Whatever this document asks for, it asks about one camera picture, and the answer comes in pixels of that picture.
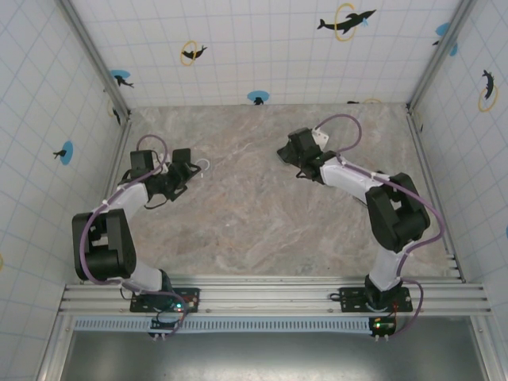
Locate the clear phone case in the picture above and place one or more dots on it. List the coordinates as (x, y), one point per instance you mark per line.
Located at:
(208, 166)

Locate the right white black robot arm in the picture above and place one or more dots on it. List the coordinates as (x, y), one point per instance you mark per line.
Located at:
(349, 174)

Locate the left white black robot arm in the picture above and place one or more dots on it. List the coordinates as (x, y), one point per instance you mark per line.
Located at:
(127, 198)

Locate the blue circle seal sticker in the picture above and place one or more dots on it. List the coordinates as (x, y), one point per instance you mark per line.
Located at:
(258, 96)

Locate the blue circle fish sticker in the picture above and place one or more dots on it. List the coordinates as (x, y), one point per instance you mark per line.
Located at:
(68, 152)

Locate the small dolphin yellow hoop sticker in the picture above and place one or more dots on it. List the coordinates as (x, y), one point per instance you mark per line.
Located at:
(190, 53)

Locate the blue circle shark sticker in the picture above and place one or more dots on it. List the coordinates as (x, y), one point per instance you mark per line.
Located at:
(119, 75)

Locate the black dolphin yellow hoop sticker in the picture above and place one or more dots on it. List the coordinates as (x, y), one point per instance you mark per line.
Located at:
(349, 21)

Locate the black controller module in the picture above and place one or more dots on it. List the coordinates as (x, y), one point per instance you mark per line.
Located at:
(162, 325)
(387, 326)

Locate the blue blob sticker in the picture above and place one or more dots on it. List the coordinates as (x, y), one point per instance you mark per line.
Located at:
(442, 28)

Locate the black lizard yellow hoop sticker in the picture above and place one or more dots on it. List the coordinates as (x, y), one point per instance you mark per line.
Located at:
(490, 83)

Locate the grey metal panel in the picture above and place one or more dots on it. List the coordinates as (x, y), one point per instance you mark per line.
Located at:
(278, 357)

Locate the aluminium table edge rail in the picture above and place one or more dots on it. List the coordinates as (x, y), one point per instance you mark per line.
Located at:
(116, 158)
(425, 158)

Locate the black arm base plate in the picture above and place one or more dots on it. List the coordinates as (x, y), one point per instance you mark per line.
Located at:
(193, 293)
(351, 297)

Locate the aluminium mounting rail frame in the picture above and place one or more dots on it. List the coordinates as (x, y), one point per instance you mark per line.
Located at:
(270, 295)

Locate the aluminium corner post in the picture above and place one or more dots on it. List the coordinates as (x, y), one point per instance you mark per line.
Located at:
(428, 79)
(99, 59)

